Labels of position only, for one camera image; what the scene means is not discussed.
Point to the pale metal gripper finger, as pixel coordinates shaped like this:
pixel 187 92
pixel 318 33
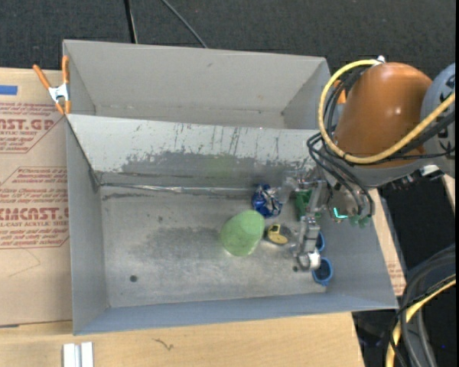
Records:
pixel 296 184
pixel 310 235

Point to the dark green small toy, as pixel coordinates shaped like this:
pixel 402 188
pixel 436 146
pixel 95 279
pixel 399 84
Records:
pixel 302 203

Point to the yellow tape measure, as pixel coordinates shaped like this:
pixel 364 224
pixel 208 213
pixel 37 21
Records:
pixel 277 235

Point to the blue crumpled foil packet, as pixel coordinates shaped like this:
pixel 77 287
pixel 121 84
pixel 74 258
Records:
pixel 265 203

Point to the light green plastic cup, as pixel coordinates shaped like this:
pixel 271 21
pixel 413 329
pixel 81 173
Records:
pixel 243 233

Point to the grey metal bin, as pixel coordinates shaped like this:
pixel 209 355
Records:
pixel 183 243

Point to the brown cardboard board red print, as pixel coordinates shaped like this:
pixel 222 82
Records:
pixel 30 205

